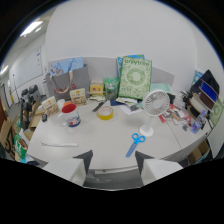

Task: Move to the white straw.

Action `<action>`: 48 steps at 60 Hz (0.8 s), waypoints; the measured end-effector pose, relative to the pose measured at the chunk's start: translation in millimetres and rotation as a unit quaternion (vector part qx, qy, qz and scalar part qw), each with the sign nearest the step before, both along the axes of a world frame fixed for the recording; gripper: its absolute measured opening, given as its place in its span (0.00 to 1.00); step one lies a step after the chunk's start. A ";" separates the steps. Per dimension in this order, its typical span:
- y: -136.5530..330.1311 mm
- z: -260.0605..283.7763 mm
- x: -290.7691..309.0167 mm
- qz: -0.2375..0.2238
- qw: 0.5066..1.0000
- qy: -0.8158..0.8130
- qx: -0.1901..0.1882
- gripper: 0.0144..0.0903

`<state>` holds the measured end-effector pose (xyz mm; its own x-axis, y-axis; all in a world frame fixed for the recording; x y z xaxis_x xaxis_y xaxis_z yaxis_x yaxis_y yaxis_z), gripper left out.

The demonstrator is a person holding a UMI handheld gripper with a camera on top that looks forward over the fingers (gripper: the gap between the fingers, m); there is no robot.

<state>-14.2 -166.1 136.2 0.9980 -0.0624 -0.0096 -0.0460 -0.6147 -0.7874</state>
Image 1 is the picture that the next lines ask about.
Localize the green printed packet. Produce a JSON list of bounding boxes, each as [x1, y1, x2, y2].
[[13, 132, 30, 164]]

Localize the white mug red interior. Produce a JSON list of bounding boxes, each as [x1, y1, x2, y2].
[[57, 102, 82, 128]]

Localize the white desk fan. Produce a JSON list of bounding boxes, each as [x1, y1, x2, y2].
[[138, 89, 171, 138]]

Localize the white paper cup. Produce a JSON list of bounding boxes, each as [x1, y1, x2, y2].
[[56, 98, 66, 112]]

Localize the small cream printed box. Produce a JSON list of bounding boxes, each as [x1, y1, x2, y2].
[[69, 87, 88, 107], [41, 96, 60, 118]]

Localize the yellow tape roll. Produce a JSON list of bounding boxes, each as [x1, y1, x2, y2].
[[96, 106, 114, 121]]

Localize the brown cardboard box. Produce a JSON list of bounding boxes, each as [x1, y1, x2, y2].
[[0, 117, 20, 161]]

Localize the black pen knife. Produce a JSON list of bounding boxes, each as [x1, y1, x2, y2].
[[91, 100, 106, 113]]

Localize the black office chair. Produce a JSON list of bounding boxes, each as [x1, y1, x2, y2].
[[19, 84, 42, 131]]

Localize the yellow red small box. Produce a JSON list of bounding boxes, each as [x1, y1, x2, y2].
[[89, 80, 105, 97]]

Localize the grey paper shopping bag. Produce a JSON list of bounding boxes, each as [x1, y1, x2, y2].
[[46, 64, 91, 101]]

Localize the green oreytree bag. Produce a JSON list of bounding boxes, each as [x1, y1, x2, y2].
[[117, 56, 153, 101]]

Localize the black framed blue board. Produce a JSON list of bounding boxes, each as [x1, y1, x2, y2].
[[190, 69, 221, 111]]

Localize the whiteboard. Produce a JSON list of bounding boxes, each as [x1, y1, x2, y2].
[[9, 45, 44, 94]]

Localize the blue handled scissors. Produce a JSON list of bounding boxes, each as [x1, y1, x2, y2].
[[125, 132, 146, 158]]

